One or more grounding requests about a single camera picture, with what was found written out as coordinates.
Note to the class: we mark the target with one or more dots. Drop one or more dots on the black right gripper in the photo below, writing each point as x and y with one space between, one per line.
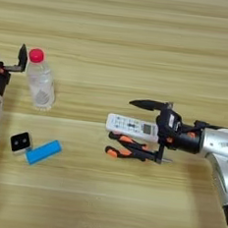
189 139

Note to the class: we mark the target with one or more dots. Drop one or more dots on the white remote control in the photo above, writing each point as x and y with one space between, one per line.
131 126

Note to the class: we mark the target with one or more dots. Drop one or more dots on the clear bottle with red cap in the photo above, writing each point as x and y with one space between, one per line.
40 79

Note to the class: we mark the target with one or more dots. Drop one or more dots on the orange black pliers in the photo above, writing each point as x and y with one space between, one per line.
122 152

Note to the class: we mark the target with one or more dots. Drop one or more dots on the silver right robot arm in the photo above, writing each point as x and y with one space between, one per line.
221 146

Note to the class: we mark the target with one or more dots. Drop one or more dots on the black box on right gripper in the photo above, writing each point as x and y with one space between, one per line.
169 123

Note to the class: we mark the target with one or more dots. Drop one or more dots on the small black white cube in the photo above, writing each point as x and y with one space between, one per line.
20 142

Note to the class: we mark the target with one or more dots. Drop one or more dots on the blue rectangular block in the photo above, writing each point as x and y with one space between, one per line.
43 152

